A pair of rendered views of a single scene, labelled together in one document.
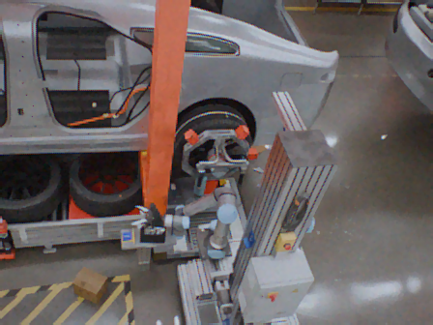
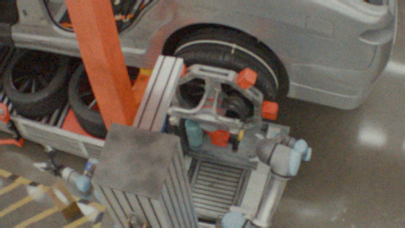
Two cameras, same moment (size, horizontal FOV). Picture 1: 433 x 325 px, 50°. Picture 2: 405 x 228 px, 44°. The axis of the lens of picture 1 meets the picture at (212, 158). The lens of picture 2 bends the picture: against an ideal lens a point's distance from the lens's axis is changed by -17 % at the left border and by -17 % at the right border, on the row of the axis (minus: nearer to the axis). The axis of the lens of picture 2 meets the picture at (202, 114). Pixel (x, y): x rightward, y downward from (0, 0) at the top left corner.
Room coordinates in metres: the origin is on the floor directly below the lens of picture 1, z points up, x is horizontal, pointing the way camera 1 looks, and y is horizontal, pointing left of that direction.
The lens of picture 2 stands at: (1.19, -1.29, 3.69)
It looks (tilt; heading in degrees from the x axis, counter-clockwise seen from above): 56 degrees down; 43
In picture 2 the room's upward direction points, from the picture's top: 8 degrees counter-clockwise
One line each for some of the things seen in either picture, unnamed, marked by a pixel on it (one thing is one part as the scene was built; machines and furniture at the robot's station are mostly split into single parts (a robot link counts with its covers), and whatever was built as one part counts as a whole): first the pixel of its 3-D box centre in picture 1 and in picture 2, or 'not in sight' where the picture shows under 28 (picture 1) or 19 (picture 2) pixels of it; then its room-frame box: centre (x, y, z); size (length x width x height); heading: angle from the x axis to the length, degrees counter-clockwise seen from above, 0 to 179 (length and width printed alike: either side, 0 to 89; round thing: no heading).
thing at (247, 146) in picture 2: (203, 181); (228, 124); (2.85, 0.04, 0.32); 0.40 x 0.30 x 0.28; 110
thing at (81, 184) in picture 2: (180, 221); (78, 181); (1.71, 0.11, 1.21); 0.11 x 0.08 x 0.09; 97
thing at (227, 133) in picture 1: (215, 156); (216, 100); (2.69, -0.02, 0.85); 0.54 x 0.07 x 0.54; 110
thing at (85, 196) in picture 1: (108, 180); (111, 92); (2.58, 0.86, 0.39); 0.66 x 0.66 x 0.24
